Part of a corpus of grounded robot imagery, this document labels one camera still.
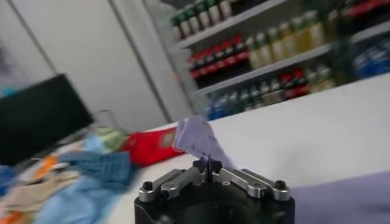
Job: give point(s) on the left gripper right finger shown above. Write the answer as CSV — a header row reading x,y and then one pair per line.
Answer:
x,y
243,181

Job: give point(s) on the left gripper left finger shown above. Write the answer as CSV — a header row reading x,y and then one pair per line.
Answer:
x,y
176,182

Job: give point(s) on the purple t-shirt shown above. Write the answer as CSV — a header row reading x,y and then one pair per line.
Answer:
x,y
198,140

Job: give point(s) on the red shirt with cartoon print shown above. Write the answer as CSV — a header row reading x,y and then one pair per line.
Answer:
x,y
146,149

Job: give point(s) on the small blue water bottle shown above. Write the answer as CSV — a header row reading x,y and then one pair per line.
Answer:
x,y
213,110
223,106

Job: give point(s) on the pale green garment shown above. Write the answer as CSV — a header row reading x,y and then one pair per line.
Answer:
x,y
111,138

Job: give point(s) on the blue black striped garment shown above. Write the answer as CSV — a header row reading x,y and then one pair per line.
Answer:
x,y
97,167

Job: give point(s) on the light blue garment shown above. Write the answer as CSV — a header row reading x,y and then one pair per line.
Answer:
x,y
76,204

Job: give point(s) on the small red cap cola bottle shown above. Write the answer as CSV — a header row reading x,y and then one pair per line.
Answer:
x,y
299,85
288,88

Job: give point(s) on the white drinks shelf unit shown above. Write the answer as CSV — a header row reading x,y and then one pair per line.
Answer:
x,y
274,66
374,30

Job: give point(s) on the small yellow tea bottle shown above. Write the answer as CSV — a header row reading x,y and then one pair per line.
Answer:
x,y
313,82
325,79

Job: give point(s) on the green cap yellow tea bottle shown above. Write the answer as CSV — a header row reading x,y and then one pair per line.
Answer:
x,y
288,42
301,36
253,56
264,51
315,30
276,47

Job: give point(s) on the orange white garment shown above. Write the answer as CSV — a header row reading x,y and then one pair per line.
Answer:
x,y
45,165

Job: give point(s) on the beige garment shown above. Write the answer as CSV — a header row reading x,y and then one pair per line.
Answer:
x,y
36,194

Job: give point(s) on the black flat monitor screen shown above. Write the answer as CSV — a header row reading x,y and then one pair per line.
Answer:
x,y
39,121

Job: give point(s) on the green cap dark tea bottle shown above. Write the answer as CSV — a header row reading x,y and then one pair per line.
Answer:
x,y
194,20
214,12
204,16
185,25
176,30
226,8

